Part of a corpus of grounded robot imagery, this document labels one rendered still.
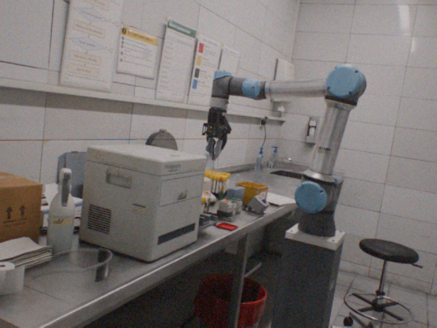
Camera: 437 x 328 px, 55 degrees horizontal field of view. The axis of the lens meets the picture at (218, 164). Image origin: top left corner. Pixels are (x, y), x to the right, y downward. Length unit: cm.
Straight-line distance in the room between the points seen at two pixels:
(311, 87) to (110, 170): 85
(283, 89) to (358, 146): 241
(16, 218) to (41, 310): 38
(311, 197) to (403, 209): 260
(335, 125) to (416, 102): 255
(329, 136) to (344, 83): 19
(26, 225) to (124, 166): 32
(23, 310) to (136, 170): 47
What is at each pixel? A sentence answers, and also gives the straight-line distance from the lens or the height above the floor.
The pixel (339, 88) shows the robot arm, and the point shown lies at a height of 146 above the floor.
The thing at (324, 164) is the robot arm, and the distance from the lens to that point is 155.
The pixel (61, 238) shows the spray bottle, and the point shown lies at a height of 92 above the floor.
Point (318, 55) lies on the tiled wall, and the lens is 421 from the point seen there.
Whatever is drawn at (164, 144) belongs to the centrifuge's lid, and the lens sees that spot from 224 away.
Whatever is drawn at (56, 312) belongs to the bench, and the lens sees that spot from 99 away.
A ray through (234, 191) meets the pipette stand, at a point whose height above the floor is 97.
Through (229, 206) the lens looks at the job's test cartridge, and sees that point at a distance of 180.
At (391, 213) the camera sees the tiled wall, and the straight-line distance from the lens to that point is 410.
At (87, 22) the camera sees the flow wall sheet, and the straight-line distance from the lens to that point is 182.
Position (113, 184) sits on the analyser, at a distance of 129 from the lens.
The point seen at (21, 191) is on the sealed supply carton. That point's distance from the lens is 129.
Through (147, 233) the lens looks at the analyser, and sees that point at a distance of 123.
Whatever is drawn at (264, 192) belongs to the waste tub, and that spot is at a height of 95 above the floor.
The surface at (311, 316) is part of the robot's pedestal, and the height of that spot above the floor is 59.
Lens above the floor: 133
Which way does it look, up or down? 7 degrees down
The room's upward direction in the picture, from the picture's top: 8 degrees clockwise
